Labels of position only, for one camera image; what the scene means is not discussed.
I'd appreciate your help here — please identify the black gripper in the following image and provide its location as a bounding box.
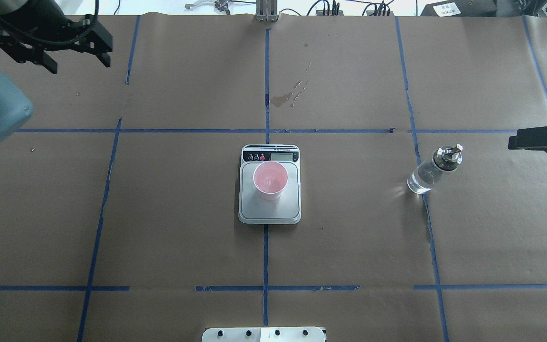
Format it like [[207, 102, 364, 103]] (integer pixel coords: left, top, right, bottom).
[[0, 14, 113, 75]]

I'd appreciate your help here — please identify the white digital kitchen scale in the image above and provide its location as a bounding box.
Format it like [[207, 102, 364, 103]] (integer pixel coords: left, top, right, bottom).
[[238, 144, 302, 225]]

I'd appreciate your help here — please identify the aluminium frame post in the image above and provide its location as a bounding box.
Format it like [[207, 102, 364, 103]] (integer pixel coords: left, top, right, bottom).
[[255, 0, 279, 22]]

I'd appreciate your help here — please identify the clear glass sauce dispenser bottle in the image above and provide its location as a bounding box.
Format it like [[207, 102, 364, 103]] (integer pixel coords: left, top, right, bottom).
[[407, 144, 464, 195]]

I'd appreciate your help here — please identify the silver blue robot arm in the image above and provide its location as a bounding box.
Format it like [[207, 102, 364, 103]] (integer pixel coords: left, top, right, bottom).
[[0, 0, 113, 143]]

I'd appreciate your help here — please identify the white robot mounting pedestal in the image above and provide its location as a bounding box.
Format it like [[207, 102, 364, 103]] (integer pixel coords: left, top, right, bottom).
[[201, 326, 327, 342]]

